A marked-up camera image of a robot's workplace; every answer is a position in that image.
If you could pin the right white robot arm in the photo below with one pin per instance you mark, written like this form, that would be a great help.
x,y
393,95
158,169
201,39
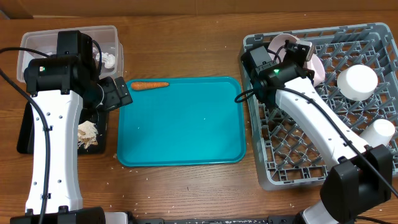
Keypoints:
x,y
360,175

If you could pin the orange carrot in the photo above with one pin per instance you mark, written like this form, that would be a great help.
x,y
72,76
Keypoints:
x,y
141,86

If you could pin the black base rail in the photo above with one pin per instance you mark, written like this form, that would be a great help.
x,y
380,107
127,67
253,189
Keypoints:
x,y
273,219

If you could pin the white cup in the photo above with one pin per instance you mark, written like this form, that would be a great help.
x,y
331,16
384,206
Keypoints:
x,y
380,132

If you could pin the white bowl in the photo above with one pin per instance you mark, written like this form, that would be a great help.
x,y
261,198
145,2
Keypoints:
x,y
357,82

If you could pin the black plastic tray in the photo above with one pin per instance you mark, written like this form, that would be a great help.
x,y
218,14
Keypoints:
x,y
25,144

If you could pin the white tissue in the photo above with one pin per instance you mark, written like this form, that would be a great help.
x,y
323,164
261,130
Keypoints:
x,y
108,60

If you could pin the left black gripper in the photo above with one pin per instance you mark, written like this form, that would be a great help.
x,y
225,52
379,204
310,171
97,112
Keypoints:
x,y
114,99

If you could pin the white round plate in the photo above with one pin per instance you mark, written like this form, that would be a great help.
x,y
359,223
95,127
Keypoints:
x,y
279,41

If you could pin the grey dishwasher rack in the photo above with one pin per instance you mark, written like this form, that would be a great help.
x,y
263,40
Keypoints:
x,y
285,157

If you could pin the clear plastic bin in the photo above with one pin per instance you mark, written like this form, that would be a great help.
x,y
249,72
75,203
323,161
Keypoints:
x,y
46,41

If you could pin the teal serving tray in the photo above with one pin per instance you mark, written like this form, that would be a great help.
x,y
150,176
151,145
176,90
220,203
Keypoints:
x,y
193,121

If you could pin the peanut shells pile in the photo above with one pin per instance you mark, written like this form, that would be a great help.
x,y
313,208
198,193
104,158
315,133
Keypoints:
x,y
87,134

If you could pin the pink bowl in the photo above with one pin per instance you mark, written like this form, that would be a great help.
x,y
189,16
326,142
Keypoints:
x,y
316,65

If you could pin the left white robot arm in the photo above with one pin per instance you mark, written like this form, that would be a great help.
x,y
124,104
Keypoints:
x,y
64,90

